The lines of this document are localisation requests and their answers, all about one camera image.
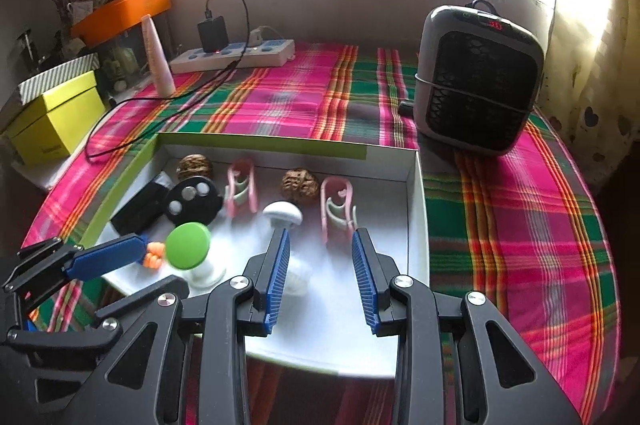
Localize white mushroom knob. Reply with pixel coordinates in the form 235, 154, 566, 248
262, 201, 304, 230

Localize black rectangular flashlight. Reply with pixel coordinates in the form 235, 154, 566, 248
111, 172, 174, 235

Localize brown walnut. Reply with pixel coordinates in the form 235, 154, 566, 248
176, 153, 214, 182
280, 168, 320, 204

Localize cream patterned curtain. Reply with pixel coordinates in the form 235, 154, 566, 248
538, 0, 639, 189

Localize grey portable heater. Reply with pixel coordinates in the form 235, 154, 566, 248
398, 0, 544, 156

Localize white and green cardboard tray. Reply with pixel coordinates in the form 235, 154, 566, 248
80, 133, 430, 379

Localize pink clip in tray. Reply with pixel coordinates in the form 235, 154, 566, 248
224, 159, 258, 219

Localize blue corded orange earplugs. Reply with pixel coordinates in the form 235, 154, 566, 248
142, 241, 166, 270

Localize left brown walnut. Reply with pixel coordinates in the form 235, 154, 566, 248
176, 153, 214, 182

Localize white ribbed round cap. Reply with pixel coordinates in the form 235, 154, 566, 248
283, 255, 312, 297

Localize striped white box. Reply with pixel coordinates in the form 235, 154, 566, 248
17, 52, 100, 106

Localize right brown walnut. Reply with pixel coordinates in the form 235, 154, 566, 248
280, 168, 320, 204

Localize black round button remote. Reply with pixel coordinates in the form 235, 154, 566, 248
162, 176, 224, 227

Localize black charger cable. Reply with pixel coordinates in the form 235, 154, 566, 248
83, 0, 252, 164

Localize green cap white knob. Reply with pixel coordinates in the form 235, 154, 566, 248
165, 223, 226, 289

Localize white power strip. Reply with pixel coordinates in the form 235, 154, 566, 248
169, 40, 295, 74

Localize pink white clip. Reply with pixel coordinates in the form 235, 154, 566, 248
320, 176, 357, 244

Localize orange storage box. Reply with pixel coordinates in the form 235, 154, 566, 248
70, 0, 171, 48

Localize black charger adapter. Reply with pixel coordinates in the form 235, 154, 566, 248
198, 16, 229, 54

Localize yellow cardboard box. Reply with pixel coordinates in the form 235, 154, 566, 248
3, 71, 105, 166

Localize pink cosmetic tube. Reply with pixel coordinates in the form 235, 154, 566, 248
141, 15, 176, 97

